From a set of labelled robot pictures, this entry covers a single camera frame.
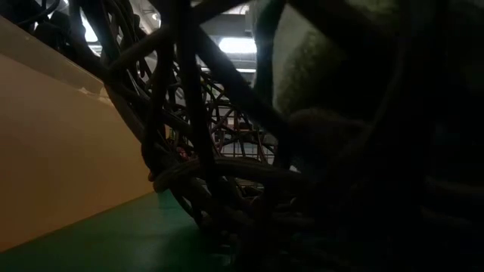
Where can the ceiling light panel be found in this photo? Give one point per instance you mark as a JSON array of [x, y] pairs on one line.
[[238, 45], [90, 32]]

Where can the tan plastic bin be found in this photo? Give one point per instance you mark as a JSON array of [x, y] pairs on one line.
[[56, 151]]

